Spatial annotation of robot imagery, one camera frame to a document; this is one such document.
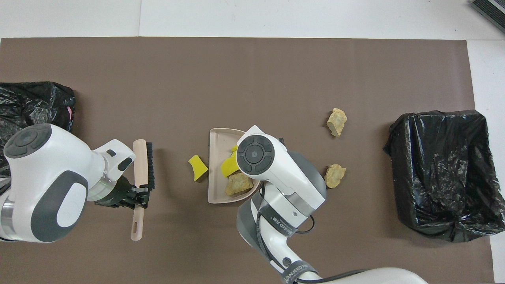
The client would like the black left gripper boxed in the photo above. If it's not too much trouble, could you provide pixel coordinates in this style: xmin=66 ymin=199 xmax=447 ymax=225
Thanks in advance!
xmin=95 ymin=176 xmax=150 ymax=209

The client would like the yellow green sponge piece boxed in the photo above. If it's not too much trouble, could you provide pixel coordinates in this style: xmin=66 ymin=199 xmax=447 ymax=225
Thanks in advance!
xmin=188 ymin=154 xmax=209 ymax=182

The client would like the beige plastic dustpan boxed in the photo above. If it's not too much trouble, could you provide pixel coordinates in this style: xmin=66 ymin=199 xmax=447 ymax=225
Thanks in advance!
xmin=208 ymin=127 xmax=262 ymax=204

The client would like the pale yellow chunk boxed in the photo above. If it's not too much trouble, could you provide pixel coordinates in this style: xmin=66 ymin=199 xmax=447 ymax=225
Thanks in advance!
xmin=324 ymin=163 xmax=347 ymax=189
xmin=326 ymin=108 xmax=348 ymax=137

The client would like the black bag bin pink tear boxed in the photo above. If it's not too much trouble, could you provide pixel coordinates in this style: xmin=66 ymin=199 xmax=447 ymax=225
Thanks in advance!
xmin=0 ymin=81 xmax=76 ymax=166

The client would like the black bag lined bin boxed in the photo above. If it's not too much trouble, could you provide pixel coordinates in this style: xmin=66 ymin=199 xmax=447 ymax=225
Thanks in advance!
xmin=383 ymin=109 xmax=505 ymax=243

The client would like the brown table mat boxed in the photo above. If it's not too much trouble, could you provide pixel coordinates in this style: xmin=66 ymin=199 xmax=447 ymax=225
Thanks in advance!
xmin=0 ymin=37 xmax=494 ymax=284

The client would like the dark ribbed device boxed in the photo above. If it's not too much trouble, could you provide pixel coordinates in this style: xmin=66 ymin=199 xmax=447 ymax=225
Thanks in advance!
xmin=470 ymin=0 xmax=505 ymax=33

